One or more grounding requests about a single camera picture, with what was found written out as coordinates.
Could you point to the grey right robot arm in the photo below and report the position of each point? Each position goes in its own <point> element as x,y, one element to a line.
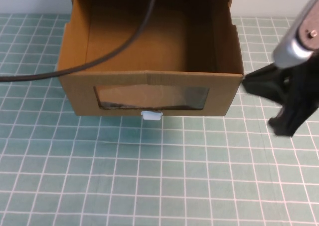
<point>290,47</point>

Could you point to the cardboard drawer with window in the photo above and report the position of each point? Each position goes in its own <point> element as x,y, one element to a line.
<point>174,49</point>

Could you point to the green checked tablecloth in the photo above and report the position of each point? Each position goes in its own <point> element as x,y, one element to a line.
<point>159,173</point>

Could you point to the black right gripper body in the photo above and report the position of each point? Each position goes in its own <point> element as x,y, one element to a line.
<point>305,81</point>

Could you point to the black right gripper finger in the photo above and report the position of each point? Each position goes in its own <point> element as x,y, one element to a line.
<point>286,123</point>
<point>266,82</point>

